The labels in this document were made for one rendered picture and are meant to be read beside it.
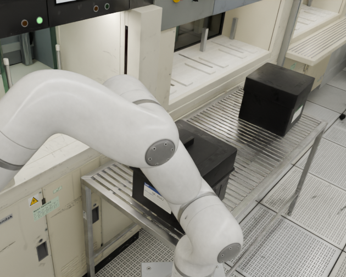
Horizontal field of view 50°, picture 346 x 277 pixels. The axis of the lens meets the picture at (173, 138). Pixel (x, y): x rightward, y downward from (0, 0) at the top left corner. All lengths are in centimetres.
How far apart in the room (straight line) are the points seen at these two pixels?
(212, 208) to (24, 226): 90
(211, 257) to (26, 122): 52
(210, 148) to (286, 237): 132
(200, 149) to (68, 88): 86
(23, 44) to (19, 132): 170
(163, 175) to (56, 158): 87
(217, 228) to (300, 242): 175
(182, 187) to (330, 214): 218
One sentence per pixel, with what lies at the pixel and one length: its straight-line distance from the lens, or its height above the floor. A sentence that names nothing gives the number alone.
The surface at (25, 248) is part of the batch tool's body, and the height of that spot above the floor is 54.
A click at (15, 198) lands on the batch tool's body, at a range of 148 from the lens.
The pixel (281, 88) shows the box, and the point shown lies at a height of 101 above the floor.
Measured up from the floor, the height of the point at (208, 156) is 101.
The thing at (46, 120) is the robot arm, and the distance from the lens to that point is 57.
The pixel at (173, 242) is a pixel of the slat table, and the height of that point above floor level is 76.
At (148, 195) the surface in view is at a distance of 142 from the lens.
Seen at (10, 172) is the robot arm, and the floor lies 142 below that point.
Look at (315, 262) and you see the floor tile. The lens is 251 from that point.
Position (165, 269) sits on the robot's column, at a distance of 129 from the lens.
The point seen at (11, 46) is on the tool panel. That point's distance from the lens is 228.
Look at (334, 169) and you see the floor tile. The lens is 332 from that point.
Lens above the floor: 181
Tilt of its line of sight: 35 degrees down
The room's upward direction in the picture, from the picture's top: 6 degrees clockwise
